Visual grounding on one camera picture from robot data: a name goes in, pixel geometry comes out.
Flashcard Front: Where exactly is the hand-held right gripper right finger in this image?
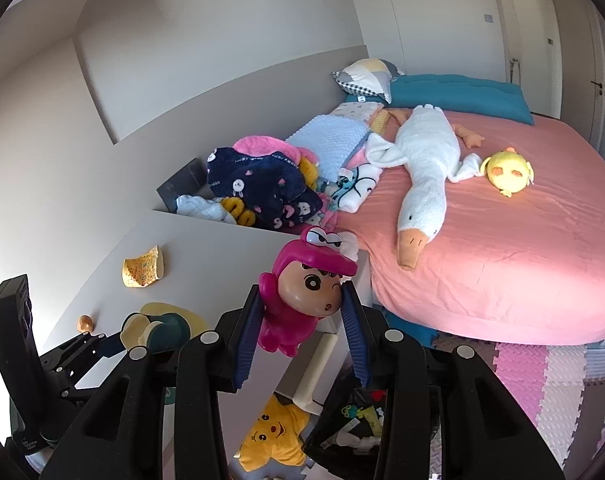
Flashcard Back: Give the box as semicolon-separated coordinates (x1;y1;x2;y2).
338;280;565;480

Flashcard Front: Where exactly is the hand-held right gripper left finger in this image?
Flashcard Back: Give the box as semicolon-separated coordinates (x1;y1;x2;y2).
41;284;264;480

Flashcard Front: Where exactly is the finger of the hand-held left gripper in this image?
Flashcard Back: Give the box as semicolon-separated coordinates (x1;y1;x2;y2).
40;331;124;376
57;355;133;403

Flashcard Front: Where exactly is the pink figure toy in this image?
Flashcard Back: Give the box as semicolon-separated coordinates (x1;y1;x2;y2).
256;225;359;359

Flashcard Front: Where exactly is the cream and green toy hat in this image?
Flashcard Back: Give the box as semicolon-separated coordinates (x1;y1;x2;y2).
120;301;208;356

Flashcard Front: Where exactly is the yellow paper cup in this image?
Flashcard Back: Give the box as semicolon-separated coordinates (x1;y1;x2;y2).
121;245;166;289

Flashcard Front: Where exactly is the black bin bag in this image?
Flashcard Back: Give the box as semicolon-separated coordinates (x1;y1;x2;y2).
301;385;443;480

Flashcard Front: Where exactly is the yellow star plush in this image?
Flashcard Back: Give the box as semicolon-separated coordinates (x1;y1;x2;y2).
237;394;313;473

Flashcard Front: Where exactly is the white hanging cloth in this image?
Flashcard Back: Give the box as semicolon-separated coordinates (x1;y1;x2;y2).
342;232;364;262

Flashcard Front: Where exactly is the white baby garment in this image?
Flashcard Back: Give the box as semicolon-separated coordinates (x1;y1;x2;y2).
175;194;233;223

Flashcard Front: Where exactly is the pink bed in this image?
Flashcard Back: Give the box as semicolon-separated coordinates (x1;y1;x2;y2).
332;110;605;347

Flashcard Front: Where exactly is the white cartoon print cloth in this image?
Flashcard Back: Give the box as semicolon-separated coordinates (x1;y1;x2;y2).
327;162;383;213

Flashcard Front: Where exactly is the navy printed blanket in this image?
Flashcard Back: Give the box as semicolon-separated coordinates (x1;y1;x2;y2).
206;146;324;232

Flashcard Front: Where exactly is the black box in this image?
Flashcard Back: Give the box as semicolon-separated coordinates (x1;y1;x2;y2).
156;157;208;213

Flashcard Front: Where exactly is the pink plush blanket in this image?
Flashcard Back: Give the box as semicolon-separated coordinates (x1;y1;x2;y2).
232;134;303;161

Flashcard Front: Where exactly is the white goose plush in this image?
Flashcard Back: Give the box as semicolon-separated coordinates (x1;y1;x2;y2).
365;104;485;272

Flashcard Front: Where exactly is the light blue pillow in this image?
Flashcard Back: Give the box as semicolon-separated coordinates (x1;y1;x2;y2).
285;114;372;181

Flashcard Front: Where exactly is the yellow dotted cloth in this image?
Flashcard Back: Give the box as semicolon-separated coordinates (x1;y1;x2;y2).
367;110;395;136

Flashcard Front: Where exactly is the yellow chick plush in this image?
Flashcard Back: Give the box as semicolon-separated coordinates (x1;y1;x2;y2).
479;146;536;198

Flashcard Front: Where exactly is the white dotted pillow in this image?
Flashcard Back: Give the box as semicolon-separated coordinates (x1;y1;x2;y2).
332;101;385;121

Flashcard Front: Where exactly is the checked patchwork pillow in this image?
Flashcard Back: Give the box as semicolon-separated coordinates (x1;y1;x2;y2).
332;58;405;98

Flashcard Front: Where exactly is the teal bolster cushion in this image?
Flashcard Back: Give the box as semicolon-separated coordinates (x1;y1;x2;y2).
345;74;535;126

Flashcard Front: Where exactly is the white door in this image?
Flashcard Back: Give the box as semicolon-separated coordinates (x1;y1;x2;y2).
487;0;605;148

